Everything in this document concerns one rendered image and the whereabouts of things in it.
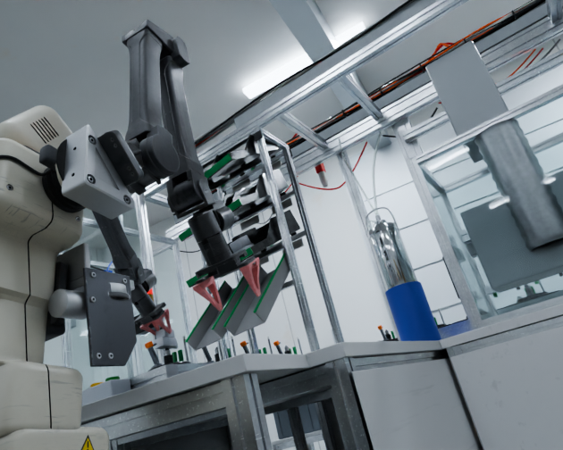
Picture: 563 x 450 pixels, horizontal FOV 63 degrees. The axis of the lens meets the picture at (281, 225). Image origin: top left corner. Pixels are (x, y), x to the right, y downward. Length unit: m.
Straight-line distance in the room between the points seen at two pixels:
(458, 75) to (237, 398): 1.61
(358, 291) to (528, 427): 3.62
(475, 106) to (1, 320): 1.72
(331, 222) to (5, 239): 4.71
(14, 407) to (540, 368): 1.36
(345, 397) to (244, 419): 0.27
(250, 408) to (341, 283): 4.39
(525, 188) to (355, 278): 3.52
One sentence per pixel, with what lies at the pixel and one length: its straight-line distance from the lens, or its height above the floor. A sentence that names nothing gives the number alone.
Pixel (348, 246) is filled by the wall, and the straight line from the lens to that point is 5.20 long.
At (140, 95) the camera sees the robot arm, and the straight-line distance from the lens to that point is 0.99.
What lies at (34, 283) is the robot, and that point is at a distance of 0.82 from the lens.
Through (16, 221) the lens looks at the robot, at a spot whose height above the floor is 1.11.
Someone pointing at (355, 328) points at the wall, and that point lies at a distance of 5.06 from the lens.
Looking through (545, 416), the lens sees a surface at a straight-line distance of 1.63.
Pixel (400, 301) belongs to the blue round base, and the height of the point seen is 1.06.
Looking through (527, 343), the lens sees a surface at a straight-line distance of 1.62.
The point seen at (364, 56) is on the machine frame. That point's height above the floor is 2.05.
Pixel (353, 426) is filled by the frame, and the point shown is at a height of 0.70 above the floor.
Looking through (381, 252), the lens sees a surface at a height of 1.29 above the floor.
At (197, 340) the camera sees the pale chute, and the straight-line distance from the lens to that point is 1.45.
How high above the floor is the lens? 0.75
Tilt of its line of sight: 22 degrees up
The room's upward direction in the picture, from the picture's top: 15 degrees counter-clockwise
